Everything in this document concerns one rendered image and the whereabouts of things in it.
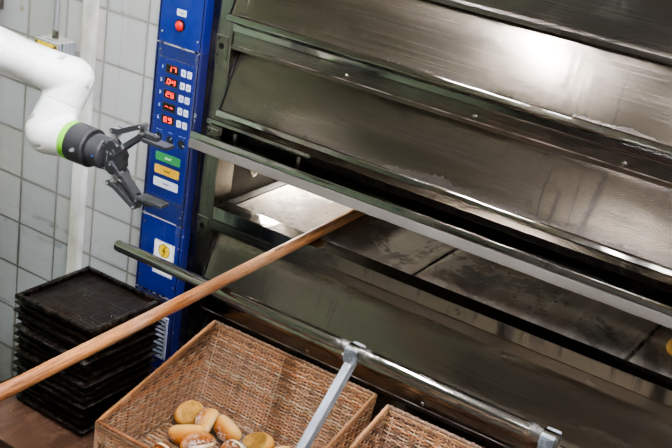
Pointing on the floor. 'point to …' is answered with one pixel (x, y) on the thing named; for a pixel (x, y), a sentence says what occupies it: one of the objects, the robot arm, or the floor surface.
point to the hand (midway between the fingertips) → (163, 175)
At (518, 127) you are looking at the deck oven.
